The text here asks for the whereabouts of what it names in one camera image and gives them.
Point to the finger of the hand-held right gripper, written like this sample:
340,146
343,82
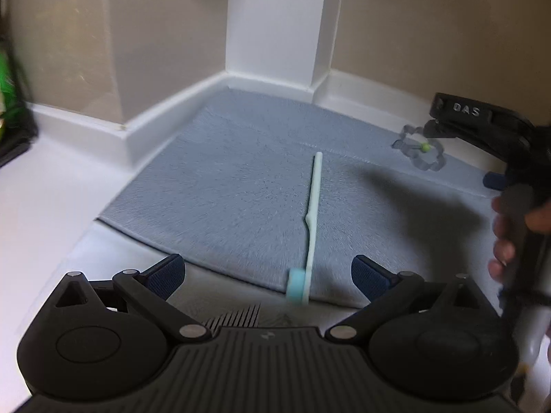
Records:
494,180
473,127

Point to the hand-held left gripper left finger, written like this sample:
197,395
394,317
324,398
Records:
165,274

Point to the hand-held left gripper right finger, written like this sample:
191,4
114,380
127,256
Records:
371,277

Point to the metal flower cookie cutter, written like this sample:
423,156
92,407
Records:
428,165

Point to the pale green toothbrush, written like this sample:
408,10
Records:
313,206

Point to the person's right hand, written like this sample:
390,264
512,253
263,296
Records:
503,245

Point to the white printed mat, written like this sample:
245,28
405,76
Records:
241,292

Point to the grey fabric mat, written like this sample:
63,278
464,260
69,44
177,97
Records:
241,180

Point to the green yellow snack packet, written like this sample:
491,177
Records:
6,75

